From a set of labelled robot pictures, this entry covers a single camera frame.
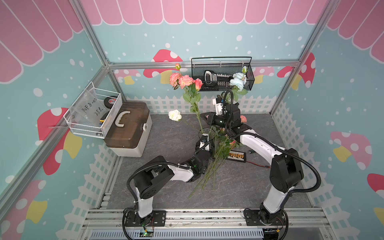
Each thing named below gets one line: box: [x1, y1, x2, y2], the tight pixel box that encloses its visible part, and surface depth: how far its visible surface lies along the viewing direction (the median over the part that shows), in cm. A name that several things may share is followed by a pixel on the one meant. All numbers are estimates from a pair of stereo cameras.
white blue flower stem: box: [227, 66, 249, 101], surface depth 77 cm
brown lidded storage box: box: [103, 101, 153, 158], surface depth 92 cm
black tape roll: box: [104, 97, 117, 109], surface depth 82 cm
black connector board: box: [225, 150, 247, 163], surface depth 96 cm
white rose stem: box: [168, 109, 183, 122], surface depth 65 cm
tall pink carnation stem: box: [169, 63, 204, 134], surface depth 77 cm
